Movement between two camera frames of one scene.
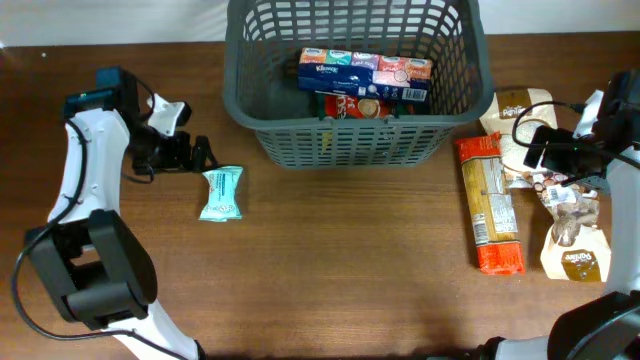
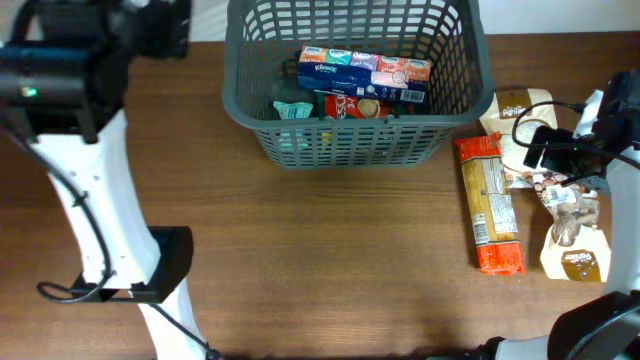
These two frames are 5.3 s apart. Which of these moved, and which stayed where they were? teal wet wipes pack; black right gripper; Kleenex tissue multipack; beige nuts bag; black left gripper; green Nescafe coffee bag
Moved: teal wet wipes pack; black left gripper
Stayed: green Nescafe coffee bag; black right gripper; beige nuts bag; Kleenex tissue multipack
